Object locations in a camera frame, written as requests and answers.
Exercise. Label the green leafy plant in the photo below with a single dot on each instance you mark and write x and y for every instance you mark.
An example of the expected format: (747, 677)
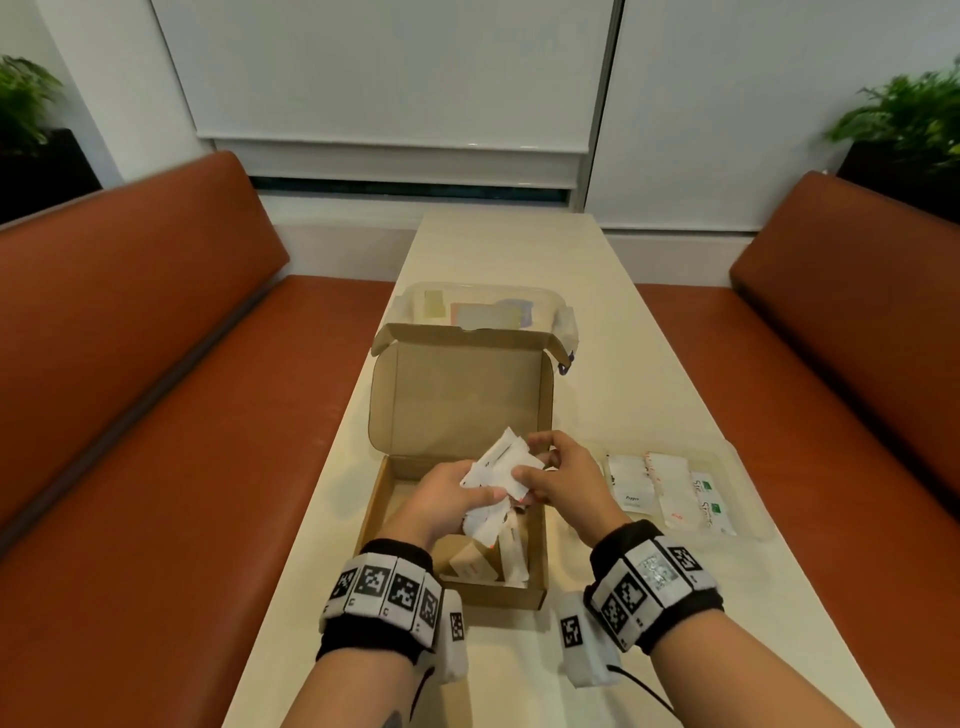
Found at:
(26, 105)
(907, 116)

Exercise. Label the pile of white sachets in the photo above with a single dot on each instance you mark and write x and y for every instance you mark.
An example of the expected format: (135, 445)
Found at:
(517, 555)

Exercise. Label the white sachet packets pile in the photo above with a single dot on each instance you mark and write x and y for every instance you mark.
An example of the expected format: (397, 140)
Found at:
(716, 510)

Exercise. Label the person's left forearm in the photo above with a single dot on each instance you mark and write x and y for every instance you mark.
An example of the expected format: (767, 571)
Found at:
(352, 694)

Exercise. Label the orange leather bench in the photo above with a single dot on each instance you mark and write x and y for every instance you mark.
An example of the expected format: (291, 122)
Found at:
(135, 390)
(847, 420)

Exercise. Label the clear lidded plastic container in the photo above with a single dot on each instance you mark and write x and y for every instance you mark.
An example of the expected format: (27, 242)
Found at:
(487, 307)

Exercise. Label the grey window frame post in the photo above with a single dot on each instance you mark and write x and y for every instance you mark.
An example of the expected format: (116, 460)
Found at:
(604, 90)

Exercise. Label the white roller blind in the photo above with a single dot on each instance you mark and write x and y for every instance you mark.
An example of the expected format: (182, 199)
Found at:
(375, 67)

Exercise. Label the brown cardboard box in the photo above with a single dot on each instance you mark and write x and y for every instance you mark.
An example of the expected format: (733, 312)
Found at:
(457, 382)

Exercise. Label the clear compartment tray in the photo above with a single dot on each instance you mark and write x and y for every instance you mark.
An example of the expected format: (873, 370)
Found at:
(750, 495)

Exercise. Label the person's right forearm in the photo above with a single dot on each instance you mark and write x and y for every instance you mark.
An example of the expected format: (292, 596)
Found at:
(735, 682)

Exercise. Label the person's right hand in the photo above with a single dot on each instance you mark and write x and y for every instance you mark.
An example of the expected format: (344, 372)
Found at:
(581, 495)

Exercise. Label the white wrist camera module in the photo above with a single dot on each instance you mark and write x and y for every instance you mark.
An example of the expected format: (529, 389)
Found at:
(577, 637)
(454, 630)

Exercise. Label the black wristband with marker tiles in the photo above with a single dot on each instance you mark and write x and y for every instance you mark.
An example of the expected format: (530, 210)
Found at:
(645, 585)
(375, 592)

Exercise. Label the person's left hand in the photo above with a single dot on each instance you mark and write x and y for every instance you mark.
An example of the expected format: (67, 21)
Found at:
(439, 499)

